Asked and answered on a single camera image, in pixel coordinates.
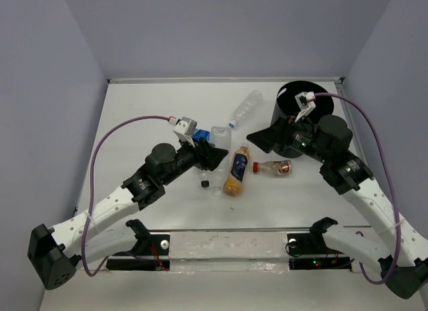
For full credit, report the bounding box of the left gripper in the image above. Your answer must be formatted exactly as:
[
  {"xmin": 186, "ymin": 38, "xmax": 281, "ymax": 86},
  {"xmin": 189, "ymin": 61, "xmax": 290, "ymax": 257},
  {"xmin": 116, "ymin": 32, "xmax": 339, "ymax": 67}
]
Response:
[{"xmin": 160, "ymin": 134, "xmax": 227, "ymax": 186}]

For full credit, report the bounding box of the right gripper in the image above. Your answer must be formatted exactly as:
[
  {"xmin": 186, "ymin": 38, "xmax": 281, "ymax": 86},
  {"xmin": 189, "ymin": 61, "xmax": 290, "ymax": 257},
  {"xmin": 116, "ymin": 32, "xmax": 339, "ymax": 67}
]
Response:
[{"xmin": 245, "ymin": 112, "xmax": 330, "ymax": 164}]

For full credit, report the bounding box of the clear crushed bottle white cap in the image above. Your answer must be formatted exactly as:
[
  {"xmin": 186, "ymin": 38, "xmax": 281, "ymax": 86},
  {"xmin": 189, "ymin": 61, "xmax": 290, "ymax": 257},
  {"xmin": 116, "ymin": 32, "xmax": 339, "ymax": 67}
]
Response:
[{"xmin": 210, "ymin": 126, "xmax": 231, "ymax": 195}]

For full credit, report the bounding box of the small bottle pepsi label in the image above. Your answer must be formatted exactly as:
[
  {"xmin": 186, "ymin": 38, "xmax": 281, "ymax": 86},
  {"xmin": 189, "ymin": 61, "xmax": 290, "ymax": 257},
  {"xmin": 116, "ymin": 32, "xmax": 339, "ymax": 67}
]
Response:
[{"xmin": 192, "ymin": 168, "xmax": 213, "ymax": 183}]

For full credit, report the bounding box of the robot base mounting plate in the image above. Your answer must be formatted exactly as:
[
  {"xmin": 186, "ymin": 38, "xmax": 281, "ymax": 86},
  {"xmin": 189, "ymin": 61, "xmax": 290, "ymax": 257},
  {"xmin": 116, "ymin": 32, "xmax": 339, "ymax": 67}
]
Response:
[{"xmin": 107, "ymin": 231, "xmax": 352, "ymax": 272}]

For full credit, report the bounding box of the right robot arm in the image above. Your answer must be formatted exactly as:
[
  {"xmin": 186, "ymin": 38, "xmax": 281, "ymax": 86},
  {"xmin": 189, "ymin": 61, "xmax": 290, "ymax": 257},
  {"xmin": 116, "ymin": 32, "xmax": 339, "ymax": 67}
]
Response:
[{"xmin": 246, "ymin": 115, "xmax": 427, "ymax": 299}]

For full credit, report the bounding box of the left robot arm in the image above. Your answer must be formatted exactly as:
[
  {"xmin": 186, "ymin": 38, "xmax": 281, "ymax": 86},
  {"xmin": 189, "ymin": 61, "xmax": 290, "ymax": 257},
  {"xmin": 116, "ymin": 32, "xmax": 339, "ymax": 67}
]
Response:
[{"xmin": 27, "ymin": 139, "xmax": 228, "ymax": 290}]

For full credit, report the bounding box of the black cylindrical bin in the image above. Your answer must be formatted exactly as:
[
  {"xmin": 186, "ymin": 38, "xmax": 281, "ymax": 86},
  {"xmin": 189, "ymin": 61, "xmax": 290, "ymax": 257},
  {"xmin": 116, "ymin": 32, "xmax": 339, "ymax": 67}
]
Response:
[{"xmin": 269, "ymin": 80, "xmax": 335, "ymax": 159}]

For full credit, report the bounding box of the clear bottle blue label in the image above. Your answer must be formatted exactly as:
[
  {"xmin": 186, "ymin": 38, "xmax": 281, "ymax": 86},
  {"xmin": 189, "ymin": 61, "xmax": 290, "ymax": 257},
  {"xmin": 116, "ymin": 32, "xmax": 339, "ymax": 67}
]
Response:
[{"xmin": 192, "ymin": 129, "xmax": 210, "ymax": 141}]

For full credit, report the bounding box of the small bottle red cap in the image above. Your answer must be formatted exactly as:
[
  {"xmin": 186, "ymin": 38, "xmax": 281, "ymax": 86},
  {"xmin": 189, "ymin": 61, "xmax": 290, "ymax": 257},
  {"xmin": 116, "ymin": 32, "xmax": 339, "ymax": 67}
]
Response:
[{"xmin": 253, "ymin": 160, "xmax": 292, "ymax": 177}]

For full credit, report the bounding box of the orange juice bottle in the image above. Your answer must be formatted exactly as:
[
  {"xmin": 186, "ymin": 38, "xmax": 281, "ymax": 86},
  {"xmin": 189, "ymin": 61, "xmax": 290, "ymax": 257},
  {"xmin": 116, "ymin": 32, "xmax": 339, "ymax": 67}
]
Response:
[{"xmin": 223, "ymin": 143, "xmax": 250, "ymax": 197}]

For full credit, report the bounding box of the clear bottle blue cap far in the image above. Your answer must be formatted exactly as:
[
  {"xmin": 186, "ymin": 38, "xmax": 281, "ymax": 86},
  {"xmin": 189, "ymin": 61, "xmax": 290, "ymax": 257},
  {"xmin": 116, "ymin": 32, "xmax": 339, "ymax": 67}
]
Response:
[{"xmin": 228, "ymin": 90, "xmax": 263, "ymax": 129}]

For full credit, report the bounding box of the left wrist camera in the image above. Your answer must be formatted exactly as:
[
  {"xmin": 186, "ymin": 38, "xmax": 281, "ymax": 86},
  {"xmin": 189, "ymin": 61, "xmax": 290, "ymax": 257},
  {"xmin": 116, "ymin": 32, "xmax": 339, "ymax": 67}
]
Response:
[{"xmin": 169, "ymin": 116, "xmax": 197, "ymax": 146}]

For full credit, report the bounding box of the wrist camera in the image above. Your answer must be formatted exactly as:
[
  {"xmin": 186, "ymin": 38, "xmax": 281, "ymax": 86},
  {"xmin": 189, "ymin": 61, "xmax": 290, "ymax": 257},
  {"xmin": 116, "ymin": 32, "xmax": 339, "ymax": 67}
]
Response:
[
  {"xmin": 169, "ymin": 116, "xmax": 197, "ymax": 146},
  {"xmin": 295, "ymin": 92, "xmax": 316, "ymax": 122}
]

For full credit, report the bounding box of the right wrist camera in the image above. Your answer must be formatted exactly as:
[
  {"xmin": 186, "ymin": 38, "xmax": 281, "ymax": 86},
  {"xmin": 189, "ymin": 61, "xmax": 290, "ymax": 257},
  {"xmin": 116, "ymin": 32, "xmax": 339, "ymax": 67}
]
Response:
[{"xmin": 295, "ymin": 92, "xmax": 316, "ymax": 122}]

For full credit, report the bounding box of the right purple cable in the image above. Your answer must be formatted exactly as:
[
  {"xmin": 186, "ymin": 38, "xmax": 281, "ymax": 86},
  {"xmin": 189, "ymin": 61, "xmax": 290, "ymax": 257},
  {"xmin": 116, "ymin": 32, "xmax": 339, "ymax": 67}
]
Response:
[{"xmin": 314, "ymin": 92, "xmax": 401, "ymax": 285}]

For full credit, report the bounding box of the purple cable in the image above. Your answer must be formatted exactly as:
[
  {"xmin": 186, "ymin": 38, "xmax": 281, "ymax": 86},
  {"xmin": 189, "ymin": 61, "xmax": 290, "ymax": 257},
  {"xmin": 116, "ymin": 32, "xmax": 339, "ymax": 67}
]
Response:
[
  {"xmin": 314, "ymin": 92, "xmax": 401, "ymax": 285},
  {"xmin": 81, "ymin": 115, "xmax": 178, "ymax": 278}
]

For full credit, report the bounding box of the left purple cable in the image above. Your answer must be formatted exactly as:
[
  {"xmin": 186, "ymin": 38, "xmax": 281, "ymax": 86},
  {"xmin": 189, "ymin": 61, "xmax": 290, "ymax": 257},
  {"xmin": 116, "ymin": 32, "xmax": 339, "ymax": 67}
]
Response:
[{"xmin": 81, "ymin": 115, "xmax": 178, "ymax": 278}]

